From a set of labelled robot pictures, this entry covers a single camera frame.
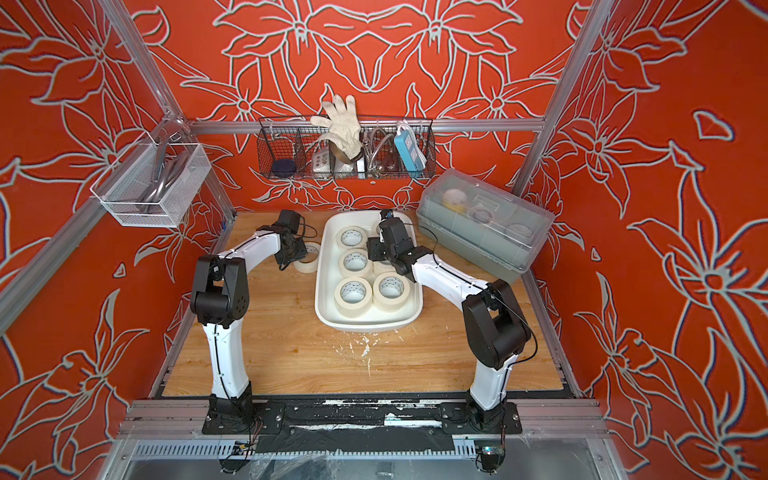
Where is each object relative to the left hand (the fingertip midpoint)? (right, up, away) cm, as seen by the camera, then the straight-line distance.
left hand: (298, 251), depth 104 cm
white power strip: (+11, +28, -11) cm, 32 cm away
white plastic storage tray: (+12, -8, -6) cm, 15 cm away
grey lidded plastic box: (+63, +8, -15) cm, 65 cm away
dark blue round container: (-2, +27, -10) cm, 29 cm away
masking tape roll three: (+21, -4, -2) cm, 21 cm away
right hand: (+26, +4, -14) cm, 30 cm away
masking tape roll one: (+5, -4, -4) cm, 8 cm away
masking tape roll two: (+19, +5, +6) cm, 20 cm away
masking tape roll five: (+21, -14, -10) cm, 27 cm away
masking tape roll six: (+33, -13, -9) cm, 37 cm away
